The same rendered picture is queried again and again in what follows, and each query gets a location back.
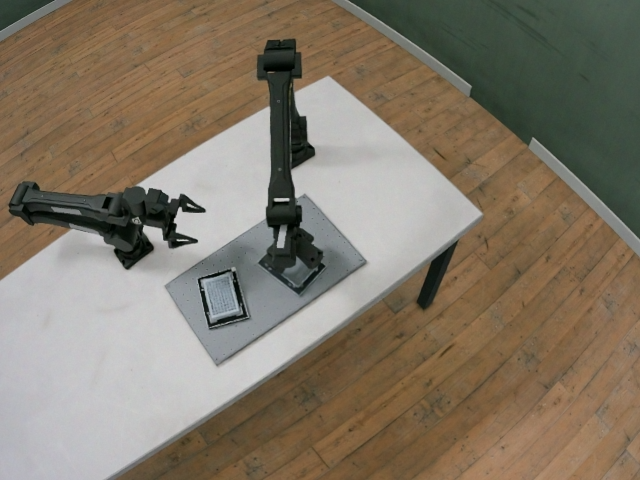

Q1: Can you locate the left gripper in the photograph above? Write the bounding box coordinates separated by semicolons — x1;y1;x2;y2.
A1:
262;227;314;275

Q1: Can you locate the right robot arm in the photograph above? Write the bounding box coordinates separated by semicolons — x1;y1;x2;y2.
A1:
8;181;170;269

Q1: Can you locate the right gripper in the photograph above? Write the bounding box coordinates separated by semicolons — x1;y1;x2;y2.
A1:
162;193;206;249

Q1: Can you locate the white multi-well plate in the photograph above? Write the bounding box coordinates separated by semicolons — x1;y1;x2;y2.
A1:
203;273;241;321

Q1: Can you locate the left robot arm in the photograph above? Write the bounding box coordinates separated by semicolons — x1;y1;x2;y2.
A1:
257;38;323;270

